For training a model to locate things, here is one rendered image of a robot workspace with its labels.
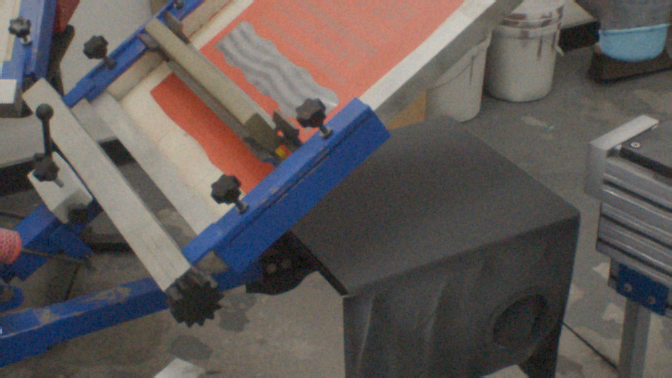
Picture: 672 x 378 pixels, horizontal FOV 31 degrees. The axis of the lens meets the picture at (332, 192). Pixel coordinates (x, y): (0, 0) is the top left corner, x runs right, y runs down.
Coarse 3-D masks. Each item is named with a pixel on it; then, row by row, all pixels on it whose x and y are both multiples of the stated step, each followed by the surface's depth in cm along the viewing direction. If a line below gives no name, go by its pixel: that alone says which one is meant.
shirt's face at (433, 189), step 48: (384, 144) 240; (432, 144) 240; (480, 144) 240; (336, 192) 225; (384, 192) 225; (432, 192) 224; (480, 192) 224; (528, 192) 224; (336, 240) 211; (384, 240) 211; (432, 240) 211; (480, 240) 210
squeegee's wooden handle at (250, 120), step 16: (160, 32) 204; (176, 48) 198; (176, 64) 207; (192, 64) 193; (208, 80) 188; (224, 96) 183; (240, 96) 182; (240, 112) 179; (256, 112) 177; (256, 128) 178; (272, 128) 179; (272, 144) 181
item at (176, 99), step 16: (256, 0) 215; (272, 0) 213; (240, 16) 215; (256, 16) 212; (224, 32) 214; (256, 32) 209; (208, 48) 213; (288, 48) 201; (224, 64) 208; (176, 80) 212; (240, 80) 203; (160, 96) 211; (176, 96) 209; (192, 96) 207; (176, 112) 206; (192, 112) 204; (208, 112) 201; (192, 128) 201; (208, 128) 199
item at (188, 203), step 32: (224, 0) 218; (480, 0) 179; (512, 0) 178; (192, 32) 218; (448, 32) 178; (480, 32) 178; (416, 64) 177; (448, 64) 178; (96, 96) 215; (384, 96) 176; (416, 96) 178; (128, 128) 204; (160, 160) 194; (192, 192) 184; (192, 224) 180
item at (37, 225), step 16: (48, 208) 192; (96, 208) 192; (32, 224) 191; (48, 224) 189; (64, 224) 190; (80, 224) 192; (32, 240) 189; (48, 240) 190; (32, 256) 190; (16, 272) 190; (32, 272) 191
